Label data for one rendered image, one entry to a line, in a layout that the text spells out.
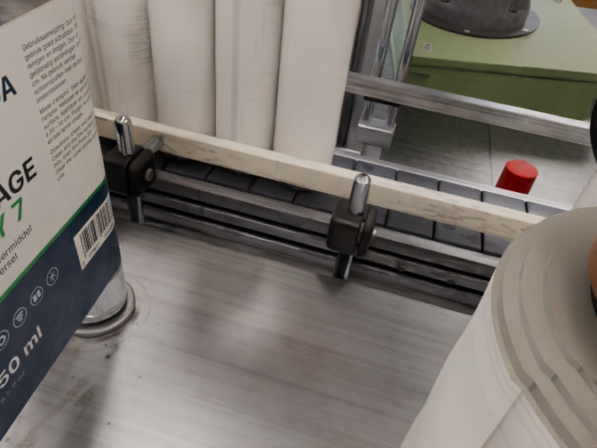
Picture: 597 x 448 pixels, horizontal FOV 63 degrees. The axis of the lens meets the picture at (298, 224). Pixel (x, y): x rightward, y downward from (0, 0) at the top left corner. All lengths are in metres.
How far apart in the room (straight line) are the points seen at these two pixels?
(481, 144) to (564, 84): 0.14
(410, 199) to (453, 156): 0.24
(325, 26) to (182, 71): 0.12
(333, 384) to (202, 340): 0.08
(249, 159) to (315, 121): 0.06
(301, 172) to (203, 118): 0.10
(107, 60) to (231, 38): 0.11
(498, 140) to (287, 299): 0.42
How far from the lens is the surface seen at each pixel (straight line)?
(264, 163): 0.39
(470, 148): 0.63
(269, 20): 0.37
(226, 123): 0.40
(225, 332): 0.31
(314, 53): 0.35
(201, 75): 0.40
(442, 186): 0.46
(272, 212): 0.40
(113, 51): 0.42
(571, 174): 0.66
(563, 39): 0.82
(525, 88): 0.72
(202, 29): 0.39
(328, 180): 0.38
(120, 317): 0.31
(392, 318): 0.33
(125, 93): 0.44
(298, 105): 0.37
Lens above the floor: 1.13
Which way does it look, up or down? 41 degrees down
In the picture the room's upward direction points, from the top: 8 degrees clockwise
